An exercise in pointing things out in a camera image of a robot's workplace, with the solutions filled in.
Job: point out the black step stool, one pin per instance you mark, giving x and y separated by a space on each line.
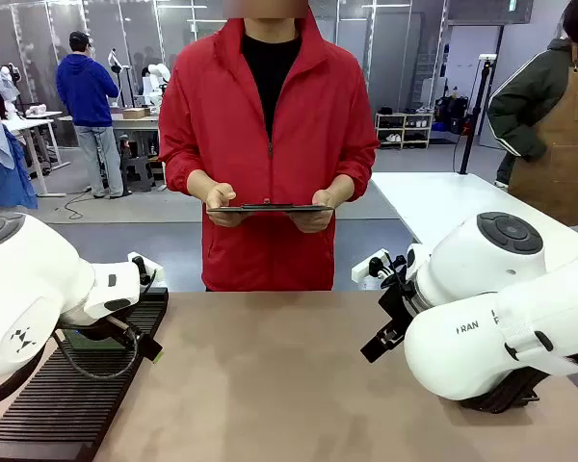
137 173

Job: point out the white standing desk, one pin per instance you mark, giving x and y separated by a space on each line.
34 125

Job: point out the black clipboard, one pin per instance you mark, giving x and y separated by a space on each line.
270 209

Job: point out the black slotted PCB rack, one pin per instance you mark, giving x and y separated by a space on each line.
72 409

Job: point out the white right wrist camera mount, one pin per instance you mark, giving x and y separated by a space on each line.
368 267

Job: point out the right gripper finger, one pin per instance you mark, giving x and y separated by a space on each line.
394 338
375 349

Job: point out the grey workbench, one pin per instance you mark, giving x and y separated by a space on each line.
139 122

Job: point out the person in red jacket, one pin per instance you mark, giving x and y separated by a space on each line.
270 144

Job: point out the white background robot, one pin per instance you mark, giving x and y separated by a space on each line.
154 82

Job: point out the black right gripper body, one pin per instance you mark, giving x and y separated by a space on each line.
399 308

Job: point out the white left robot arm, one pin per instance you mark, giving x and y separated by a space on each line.
24 284

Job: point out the black luggage pile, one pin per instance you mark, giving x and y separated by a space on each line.
453 115

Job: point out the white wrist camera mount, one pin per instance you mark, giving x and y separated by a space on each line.
147 267
368 267

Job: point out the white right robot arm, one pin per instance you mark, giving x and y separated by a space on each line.
486 298

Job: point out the person's right forearm red sleeve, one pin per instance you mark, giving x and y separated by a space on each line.
185 168

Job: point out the person's left forearm red sleeve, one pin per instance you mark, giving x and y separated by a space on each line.
359 168

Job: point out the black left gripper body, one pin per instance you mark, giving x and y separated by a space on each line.
124 331

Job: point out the cardboard box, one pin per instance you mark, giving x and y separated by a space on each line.
137 113

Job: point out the person in brown apron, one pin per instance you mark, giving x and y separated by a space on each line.
554 120

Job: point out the person's left hand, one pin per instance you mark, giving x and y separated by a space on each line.
327 198

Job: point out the person's right hand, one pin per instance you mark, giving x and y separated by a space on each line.
221 193

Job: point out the black stand with white top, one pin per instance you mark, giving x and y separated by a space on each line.
477 110

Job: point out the person in blue hoodie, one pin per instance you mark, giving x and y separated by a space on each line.
86 96

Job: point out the dark wall monitor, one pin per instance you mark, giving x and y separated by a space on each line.
489 10

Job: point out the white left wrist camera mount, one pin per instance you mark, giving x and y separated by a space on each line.
147 267

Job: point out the white shoe shelf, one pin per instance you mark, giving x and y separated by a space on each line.
404 130

